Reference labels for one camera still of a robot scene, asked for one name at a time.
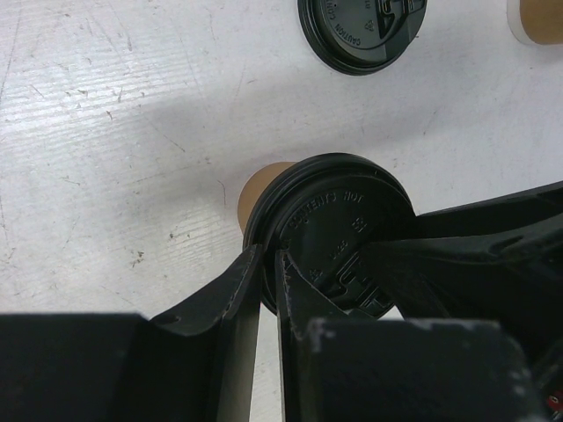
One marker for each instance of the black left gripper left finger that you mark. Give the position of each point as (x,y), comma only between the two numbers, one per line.
(192,362)

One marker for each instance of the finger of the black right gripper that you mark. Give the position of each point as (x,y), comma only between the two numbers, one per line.
(498,259)

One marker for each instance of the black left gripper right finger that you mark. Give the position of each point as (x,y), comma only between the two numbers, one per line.
(336,367)

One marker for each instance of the black plastic cup lid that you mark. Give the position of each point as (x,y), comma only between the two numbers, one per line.
(322,211)

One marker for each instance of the brown paper coffee cup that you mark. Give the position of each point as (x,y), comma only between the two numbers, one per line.
(254,187)

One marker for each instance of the stacked brown paper cups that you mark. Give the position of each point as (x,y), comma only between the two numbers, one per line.
(536,22)

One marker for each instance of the black plastic lid stack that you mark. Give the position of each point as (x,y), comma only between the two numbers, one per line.
(360,37)

